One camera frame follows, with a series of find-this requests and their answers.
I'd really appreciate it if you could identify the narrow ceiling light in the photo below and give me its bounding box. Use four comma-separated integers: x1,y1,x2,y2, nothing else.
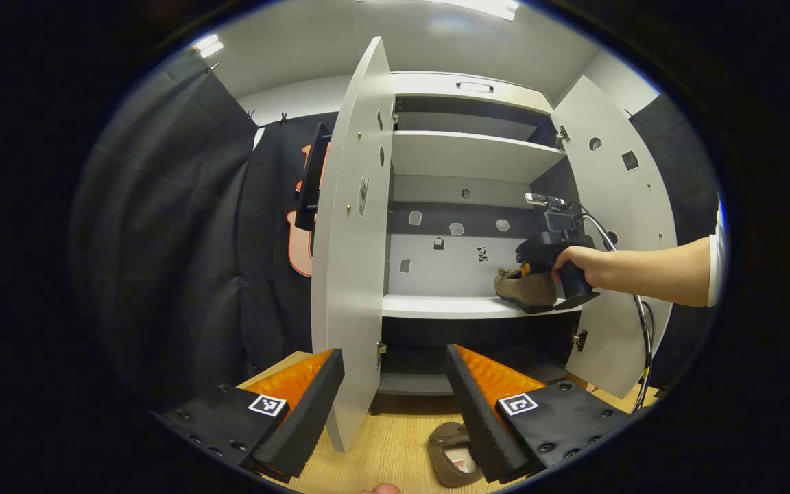
193,34,226,59

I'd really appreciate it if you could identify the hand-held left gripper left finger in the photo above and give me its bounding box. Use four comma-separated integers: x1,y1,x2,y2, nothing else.
152,348,346,484

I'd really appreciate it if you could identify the black backdrop cloth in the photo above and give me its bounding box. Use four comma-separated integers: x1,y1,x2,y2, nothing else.
73,65,721,405

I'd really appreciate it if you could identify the white cabinet door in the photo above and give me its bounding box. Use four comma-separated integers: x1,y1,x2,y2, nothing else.
551,75,678,399
296,36,396,454

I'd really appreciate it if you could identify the brown fuzzy shoe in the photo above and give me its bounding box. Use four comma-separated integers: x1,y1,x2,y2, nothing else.
427,421,485,489
493,266,559,314

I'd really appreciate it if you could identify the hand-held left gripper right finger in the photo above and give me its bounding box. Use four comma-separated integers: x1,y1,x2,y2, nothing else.
445,344,632,484

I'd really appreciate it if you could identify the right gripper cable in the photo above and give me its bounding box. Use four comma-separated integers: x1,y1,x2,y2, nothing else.
577,202,656,412

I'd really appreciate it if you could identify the wide ceiling light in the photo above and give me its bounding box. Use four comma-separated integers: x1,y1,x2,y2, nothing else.
436,0,520,21

